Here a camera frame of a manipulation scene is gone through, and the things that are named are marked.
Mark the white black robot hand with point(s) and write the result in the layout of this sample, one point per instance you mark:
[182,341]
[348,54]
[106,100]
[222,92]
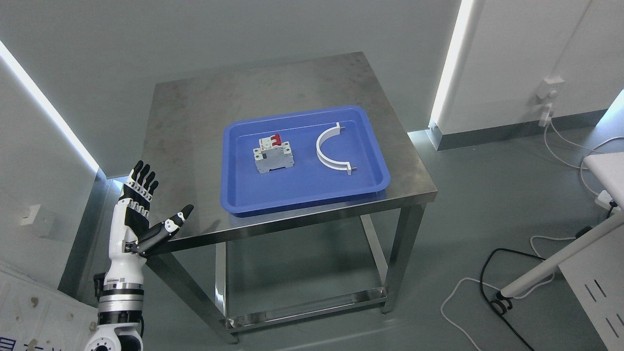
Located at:
[132,238]

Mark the white circuit breaker red switch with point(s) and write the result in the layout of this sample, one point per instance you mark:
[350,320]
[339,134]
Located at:
[272,153]

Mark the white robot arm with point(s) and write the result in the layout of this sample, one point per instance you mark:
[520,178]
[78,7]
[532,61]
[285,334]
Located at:
[119,325]

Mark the blue plastic tray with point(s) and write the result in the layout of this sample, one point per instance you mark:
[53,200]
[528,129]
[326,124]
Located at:
[245,192]

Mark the stainless steel table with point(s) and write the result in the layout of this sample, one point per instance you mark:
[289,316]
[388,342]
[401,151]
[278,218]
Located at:
[184,140]

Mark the white curved pipe clamp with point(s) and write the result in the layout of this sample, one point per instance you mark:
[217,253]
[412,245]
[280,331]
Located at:
[324,150]

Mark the white desk with leg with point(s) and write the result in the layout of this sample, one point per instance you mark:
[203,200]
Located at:
[609,170]

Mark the white power strip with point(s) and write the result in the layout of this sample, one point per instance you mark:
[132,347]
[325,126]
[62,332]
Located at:
[605,201]

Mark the white wall switch box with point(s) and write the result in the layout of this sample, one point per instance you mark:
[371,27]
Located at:
[31,216]

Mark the white wall socket with plug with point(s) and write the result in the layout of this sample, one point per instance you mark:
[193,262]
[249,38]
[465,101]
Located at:
[547,91]

